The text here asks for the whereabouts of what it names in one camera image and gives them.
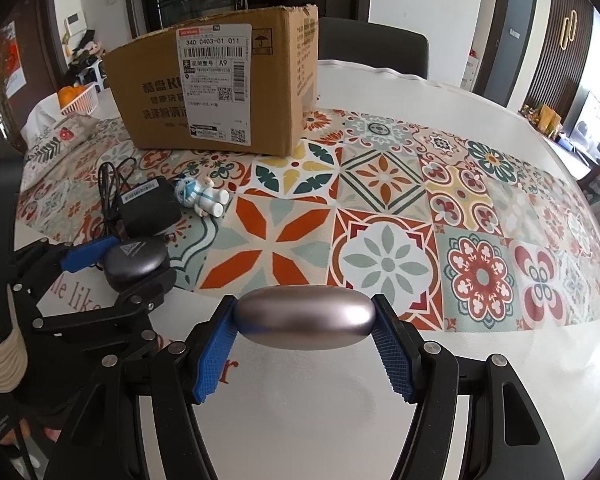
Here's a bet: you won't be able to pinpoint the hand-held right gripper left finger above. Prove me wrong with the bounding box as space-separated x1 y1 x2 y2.
45 294 238 480

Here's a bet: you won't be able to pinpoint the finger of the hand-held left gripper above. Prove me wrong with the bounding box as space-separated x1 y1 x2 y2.
30 267 179 334
10 236 124 311

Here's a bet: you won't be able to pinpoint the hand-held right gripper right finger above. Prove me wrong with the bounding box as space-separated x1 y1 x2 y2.
370 294 568 480

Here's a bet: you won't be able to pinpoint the dark grey round case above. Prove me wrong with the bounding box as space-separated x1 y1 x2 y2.
102 238 171 291

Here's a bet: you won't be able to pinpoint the silver oval case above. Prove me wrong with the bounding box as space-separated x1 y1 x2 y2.
232 285 376 352

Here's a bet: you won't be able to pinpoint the brown cardboard box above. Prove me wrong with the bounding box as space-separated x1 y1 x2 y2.
102 4 320 157

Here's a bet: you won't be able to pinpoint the black power adapter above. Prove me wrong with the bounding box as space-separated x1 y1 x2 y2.
117 176 183 233

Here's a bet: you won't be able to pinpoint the small white blue figurine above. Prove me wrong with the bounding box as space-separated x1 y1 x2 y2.
172 174 228 218

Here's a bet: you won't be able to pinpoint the floral fabric tissue pouch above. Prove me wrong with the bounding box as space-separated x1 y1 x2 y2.
22 110 127 163

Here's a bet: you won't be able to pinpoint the patterned table runner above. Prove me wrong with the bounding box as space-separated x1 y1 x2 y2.
17 107 600 333

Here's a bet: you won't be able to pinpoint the white plastic basket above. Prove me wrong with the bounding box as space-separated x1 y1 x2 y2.
57 85 112 117

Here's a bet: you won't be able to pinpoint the orange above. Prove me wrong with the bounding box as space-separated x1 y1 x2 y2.
59 87 87 108

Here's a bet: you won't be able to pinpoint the white shoe rack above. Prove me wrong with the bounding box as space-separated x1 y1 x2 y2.
65 30 112 93

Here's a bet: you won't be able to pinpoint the white television stand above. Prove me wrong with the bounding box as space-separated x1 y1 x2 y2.
517 110 600 181

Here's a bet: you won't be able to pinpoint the yellow packets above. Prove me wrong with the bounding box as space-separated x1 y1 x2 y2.
537 104 563 136

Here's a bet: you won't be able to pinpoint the dark grey dining chair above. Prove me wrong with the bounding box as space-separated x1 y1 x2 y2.
319 17 429 81

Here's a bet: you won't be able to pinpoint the flat screen television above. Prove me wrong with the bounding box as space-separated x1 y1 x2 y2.
572 91 600 153

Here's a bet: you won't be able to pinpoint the dark interior door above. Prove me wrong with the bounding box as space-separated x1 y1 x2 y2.
482 0 539 98

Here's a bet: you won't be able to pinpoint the dark slatted wall panel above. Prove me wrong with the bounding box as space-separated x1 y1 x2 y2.
524 0 597 128

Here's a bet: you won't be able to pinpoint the gold wall ornament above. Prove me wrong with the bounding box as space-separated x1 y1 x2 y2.
560 10 581 51

